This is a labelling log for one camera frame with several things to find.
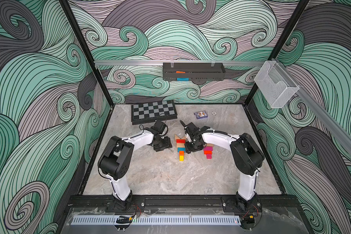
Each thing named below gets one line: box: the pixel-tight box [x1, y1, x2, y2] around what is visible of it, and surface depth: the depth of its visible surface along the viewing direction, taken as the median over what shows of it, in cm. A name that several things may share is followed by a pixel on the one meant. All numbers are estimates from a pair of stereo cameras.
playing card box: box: [194, 110, 209, 120], surface depth 113 cm
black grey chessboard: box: [131, 99, 178, 126], surface depth 113 cm
